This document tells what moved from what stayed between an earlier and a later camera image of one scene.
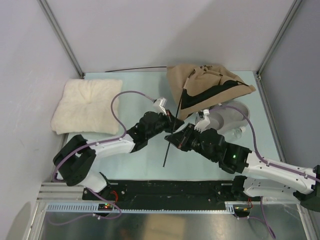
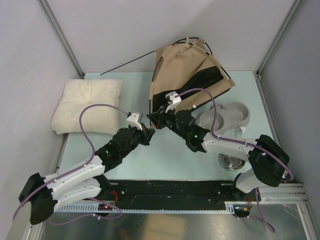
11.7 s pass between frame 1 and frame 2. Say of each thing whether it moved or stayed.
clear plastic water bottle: stayed
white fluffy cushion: stayed
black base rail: stayed
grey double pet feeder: stayed
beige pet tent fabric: moved
